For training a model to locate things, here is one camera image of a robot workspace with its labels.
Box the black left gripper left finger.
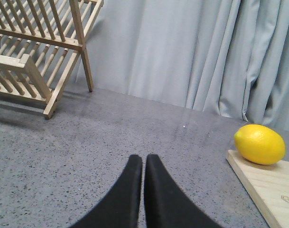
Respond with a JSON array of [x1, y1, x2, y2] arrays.
[[73, 154, 142, 228]]

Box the wooden dish drying rack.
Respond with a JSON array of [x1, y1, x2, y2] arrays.
[[0, 0, 103, 118]]

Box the yellow lemon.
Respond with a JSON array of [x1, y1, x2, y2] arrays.
[[234, 124, 286, 165]]

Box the bamboo cutting board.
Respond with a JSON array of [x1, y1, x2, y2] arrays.
[[226, 150, 289, 228]]

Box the grey curtain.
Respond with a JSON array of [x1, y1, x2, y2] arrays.
[[87, 0, 289, 131]]

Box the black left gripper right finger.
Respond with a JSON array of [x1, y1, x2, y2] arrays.
[[144, 154, 220, 228]]

